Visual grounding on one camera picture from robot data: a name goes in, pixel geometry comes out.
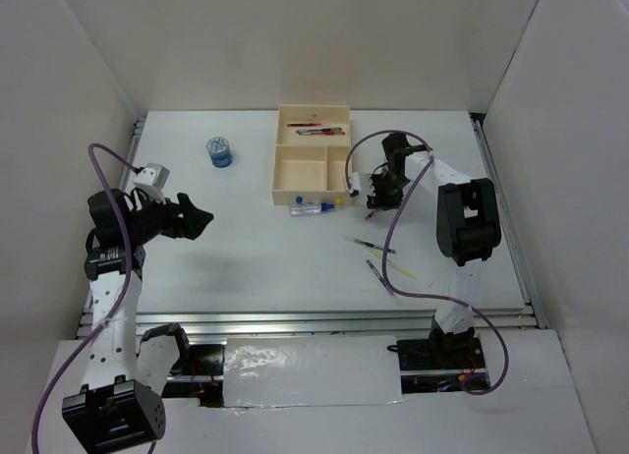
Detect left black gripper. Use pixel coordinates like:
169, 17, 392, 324
127, 189, 214, 244

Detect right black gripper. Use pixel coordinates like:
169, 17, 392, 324
364, 171, 411, 212

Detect magenta gel pen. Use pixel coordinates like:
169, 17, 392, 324
364, 209, 380, 221

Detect green gel pen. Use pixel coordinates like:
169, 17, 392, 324
344, 236, 397, 255

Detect red capped pen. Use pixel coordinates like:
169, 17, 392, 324
297, 130, 346, 136

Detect purple gel pen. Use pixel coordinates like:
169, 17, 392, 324
366, 259, 402, 308

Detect yellow gel pen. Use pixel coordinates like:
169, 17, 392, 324
367, 248, 417, 280

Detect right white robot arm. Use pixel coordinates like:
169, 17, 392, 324
367, 130, 502, 368

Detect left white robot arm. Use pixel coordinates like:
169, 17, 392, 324
62, 189, 213, 453

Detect cream wooden organizer box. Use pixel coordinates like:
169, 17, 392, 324
271, 105, 352, 206

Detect clear pushpin case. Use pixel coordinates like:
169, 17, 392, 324
289, 196, 343, 217

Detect white foil front panel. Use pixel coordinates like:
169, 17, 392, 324
223, 335, 403, 408

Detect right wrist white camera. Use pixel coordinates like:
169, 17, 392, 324
344, 172, 373, 198

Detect wrist white camera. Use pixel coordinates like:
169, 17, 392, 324
133, 163, 170, 203
344, 172, 373, 198

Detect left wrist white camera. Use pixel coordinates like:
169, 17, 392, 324
133, 163, 170, 203

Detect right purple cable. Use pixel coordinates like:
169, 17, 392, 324
344, 130, 510, 395

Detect aluminium front rail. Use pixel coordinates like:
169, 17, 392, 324
73, 310, 537, 338

